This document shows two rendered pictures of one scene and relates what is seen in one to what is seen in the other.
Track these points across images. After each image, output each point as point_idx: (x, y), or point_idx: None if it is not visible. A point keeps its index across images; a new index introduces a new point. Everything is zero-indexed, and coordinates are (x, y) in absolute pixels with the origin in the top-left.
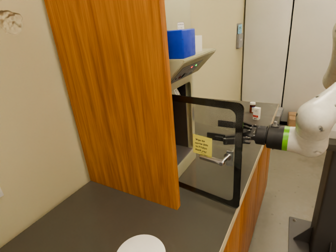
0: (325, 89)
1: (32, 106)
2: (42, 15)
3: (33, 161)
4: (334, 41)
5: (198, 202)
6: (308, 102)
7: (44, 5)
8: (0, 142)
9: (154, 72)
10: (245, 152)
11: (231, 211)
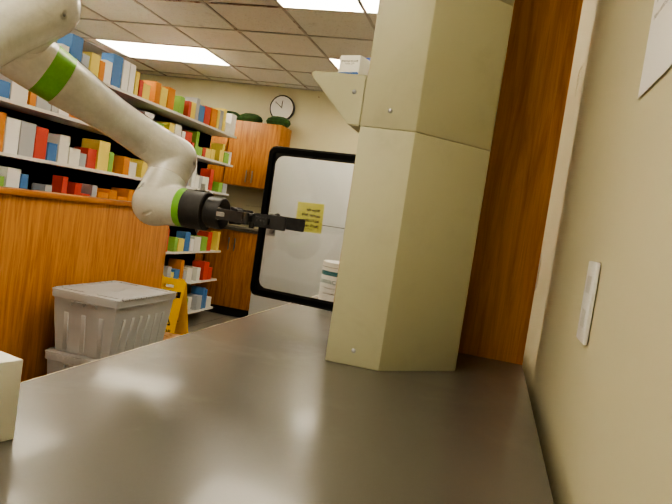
0: (155, 123)
1: (558, 194)
2: (586, 59)
3: (543, 271)
4: (64, 27)
5: (303, 325)
6: (186, 140)
7: (590, 41)
8: (548, 227)
9: None
10: (187, 350)
11: (254, 316)
